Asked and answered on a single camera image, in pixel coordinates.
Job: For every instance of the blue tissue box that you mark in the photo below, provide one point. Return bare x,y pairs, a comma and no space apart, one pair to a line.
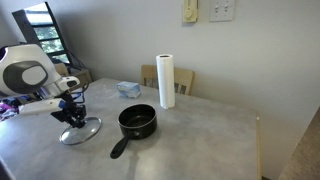
128,90

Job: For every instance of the dark framed window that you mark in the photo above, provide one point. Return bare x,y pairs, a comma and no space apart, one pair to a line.
43,33

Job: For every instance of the brown speckled counter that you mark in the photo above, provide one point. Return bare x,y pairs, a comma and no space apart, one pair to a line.
305,153

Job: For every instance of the brown cardboard box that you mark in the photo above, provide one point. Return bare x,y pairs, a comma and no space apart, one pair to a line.
81,76

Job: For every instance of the purple cloth pile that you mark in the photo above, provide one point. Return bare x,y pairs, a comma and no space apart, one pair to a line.
7,110

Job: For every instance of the white light switch plate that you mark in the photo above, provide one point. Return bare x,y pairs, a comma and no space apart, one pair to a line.
222,10

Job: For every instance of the wooden chair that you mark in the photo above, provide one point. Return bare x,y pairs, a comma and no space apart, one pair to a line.
185,80

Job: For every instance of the white paper towel roll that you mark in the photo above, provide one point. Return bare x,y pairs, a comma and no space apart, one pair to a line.
165,81

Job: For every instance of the beige wall thermostat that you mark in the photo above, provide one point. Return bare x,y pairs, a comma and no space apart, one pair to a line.
190,11

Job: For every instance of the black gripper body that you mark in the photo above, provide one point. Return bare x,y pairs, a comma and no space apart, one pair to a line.
66,111

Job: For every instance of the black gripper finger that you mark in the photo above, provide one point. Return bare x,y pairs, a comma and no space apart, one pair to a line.
72,121
83,117

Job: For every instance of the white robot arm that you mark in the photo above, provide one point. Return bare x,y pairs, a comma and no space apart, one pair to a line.
25,73

